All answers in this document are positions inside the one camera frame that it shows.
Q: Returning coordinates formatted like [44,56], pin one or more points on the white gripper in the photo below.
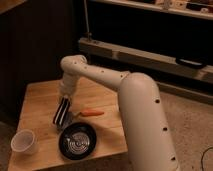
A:
[67,88]

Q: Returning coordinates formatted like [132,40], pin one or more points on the orange carrot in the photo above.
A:
[88,113]

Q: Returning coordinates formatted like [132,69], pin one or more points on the long white case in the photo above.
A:
[146,59]

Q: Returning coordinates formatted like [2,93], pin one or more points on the black round pan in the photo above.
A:
[77,141]

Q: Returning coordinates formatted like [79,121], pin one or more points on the black case handle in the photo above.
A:
[190,64]

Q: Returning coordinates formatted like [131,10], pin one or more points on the metal vertical pole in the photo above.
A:
[88,33]

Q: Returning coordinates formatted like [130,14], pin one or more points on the wooden table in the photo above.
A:
[39,107]

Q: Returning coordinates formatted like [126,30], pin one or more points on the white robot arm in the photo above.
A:
[145,126]

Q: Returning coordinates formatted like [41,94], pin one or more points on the white wall shelf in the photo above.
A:
[178,7]

